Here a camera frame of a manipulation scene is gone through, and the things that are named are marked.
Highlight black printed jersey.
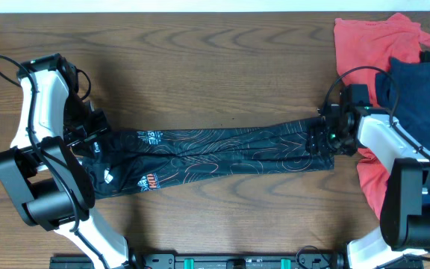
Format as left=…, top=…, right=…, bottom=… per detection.
left=79, top=117, right=334, bottom=199

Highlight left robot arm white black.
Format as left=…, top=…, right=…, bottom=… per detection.
left=0, top=54, right=144, bottom=268

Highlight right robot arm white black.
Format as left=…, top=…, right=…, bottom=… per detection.
left=307, top=105, right=430, bottom=268

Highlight navy blue garment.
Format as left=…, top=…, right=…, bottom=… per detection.
left=375, top=58, right=430, bottom=151

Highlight red orange shirt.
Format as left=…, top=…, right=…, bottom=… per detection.
left=334, top=13, right=430, bottom=217

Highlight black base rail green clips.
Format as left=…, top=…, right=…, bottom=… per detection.
left=49, top=247, right=424, bottom=269

